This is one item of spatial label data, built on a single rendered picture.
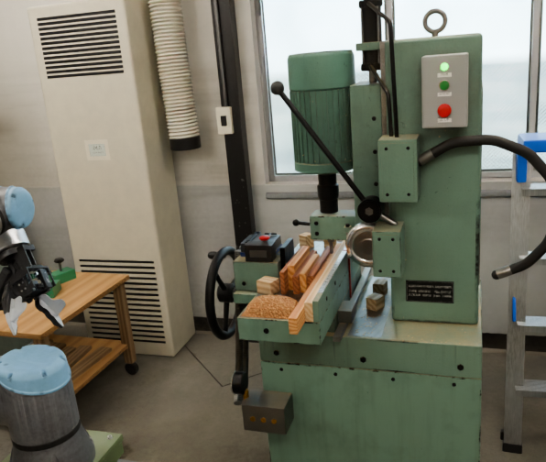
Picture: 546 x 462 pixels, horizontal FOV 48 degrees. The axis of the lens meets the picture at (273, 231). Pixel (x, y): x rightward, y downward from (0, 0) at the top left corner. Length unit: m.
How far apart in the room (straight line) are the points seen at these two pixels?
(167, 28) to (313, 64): 1.52
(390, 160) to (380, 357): 0.50
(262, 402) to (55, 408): 0.55
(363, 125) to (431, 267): 0.40
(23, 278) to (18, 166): 2.35
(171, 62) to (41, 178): 1.17
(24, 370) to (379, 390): 0.86
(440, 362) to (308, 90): 0.76
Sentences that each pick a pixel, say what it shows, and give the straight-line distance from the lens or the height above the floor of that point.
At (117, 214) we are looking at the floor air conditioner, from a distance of 3.16.
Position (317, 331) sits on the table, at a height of 0.88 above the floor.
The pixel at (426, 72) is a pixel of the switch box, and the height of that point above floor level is 1.44.
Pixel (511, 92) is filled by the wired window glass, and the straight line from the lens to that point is 2.97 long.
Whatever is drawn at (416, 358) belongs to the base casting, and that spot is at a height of 0.75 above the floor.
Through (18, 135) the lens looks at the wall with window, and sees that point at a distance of 3.77.
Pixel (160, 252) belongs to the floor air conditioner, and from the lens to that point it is 3.12.
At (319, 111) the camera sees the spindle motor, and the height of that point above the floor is 1.36.
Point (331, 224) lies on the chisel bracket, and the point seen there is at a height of 1.05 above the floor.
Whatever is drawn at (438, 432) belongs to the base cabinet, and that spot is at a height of 0.55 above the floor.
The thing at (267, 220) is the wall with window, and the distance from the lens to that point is 3.16.
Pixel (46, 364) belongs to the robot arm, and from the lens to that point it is 1.44.
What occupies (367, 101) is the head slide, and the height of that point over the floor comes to 1.38.
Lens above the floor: 1.53
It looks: 17 degrees down
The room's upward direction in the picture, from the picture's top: 5 degrees counter-clockwise
